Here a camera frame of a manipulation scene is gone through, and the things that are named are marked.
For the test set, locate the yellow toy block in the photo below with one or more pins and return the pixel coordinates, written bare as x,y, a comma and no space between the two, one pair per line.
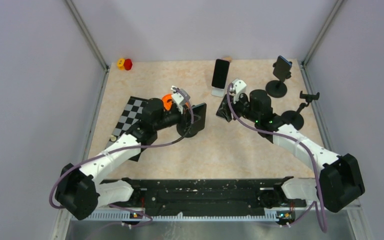
121,64

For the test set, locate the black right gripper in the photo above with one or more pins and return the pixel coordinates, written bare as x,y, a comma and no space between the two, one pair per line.
242,97

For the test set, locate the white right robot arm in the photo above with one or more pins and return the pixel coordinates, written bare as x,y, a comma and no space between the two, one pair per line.
337,178

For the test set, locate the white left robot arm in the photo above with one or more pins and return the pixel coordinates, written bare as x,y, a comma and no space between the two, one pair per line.
81,188

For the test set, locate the purple smartphone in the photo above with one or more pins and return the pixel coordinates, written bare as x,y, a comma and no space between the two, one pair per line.
220,73

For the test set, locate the white chess pawn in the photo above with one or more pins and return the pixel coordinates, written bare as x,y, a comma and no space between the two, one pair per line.
113,138

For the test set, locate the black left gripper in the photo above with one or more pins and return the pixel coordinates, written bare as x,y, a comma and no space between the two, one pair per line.
186,120

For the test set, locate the dark green-edged smartphone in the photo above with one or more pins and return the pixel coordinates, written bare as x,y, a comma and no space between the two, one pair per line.
199,122

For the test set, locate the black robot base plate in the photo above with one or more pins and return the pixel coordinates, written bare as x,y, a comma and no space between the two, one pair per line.
206,197

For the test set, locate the black clamp stand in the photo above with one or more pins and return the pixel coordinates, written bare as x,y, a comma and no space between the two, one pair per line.
188,129
294,117
276,88

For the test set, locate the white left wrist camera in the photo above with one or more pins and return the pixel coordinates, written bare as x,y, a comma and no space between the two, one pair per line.
181,99

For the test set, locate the silver metal phone stand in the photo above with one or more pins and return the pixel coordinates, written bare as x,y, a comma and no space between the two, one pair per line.
218,92

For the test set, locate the black clamp stand back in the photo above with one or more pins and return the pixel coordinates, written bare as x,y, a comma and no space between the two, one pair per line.
276,88

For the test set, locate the black and silver chessboard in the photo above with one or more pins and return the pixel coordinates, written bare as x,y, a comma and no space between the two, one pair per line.
129,118

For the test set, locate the blue smartphone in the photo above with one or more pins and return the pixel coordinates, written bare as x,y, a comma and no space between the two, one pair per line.
282,68

